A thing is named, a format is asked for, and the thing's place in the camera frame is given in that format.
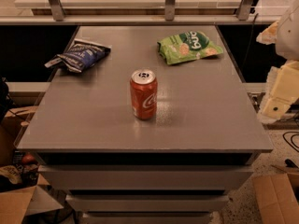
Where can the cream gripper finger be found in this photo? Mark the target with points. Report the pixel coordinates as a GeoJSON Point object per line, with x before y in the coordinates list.
{"type": "Point", "coordinates": [281, 91]}

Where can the red coke can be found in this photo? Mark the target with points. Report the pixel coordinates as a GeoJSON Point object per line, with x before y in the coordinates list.
{"type": "Point", "coordinates": [143, 89]}

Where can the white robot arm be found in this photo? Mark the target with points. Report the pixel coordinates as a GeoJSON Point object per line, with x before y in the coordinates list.
{"type": "Point", "coordinates": [284, 34]}

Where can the green snack bag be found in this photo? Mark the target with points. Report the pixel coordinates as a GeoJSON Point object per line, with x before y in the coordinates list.
{"type": "Point", "coordinates": [186, 47]}

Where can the cardboard box right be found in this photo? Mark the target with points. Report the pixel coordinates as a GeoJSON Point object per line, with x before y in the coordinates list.
{"type": "Point", "coordinates": [277, 196]}

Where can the cardboard box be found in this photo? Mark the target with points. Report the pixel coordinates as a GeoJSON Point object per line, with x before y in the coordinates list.
{"type": "Point", "coordinates": [39, 198]}
{"type": "Point", "coordinates": [277, 196]}

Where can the grey drawer cabinet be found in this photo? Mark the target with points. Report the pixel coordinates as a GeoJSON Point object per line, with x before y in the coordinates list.
{"type": "Point", "coordinates": [175, 168]}

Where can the blue chip bag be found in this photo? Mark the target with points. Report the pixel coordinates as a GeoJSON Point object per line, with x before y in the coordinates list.
{"type": "Point", "coordinates": [81, 55]}

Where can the cardboard box left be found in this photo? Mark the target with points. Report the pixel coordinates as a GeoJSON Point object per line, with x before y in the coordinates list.
{"type": "Point", "coordinates": [39, 198]}

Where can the metal railing frame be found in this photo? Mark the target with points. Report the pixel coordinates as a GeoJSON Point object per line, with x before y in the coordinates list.
{"type": "Point", "coordinates": [110, 12]}

